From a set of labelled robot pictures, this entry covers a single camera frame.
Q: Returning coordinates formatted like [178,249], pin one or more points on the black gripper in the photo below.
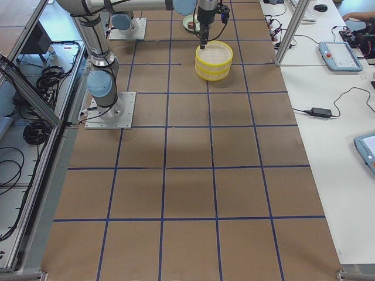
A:
[205,15]

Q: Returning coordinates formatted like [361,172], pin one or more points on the yellow steamer layer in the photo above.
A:
[216,56]
[211,74]

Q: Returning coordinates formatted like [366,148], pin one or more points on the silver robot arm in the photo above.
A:
[101,82]
[181,7]

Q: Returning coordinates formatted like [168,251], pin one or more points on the person's hand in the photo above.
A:
[349,16]

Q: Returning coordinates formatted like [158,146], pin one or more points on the green plate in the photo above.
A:
[191,18]

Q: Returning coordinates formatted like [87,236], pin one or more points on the black computer mouse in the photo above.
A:
[321,7]

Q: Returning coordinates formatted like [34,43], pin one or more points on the blue teach pendant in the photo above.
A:
[365,146]
[339,56]

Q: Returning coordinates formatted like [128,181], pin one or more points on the black power adapter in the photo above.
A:
[319,112]

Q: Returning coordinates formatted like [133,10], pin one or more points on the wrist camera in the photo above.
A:
[225,13]

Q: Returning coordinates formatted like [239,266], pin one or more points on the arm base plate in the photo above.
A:
[125,28]
[120,116]

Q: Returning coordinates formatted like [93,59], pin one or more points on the aluminium frame post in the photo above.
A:
[292,27]

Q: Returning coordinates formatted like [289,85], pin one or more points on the aluminium diagonal frame beam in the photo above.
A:
[13,74]

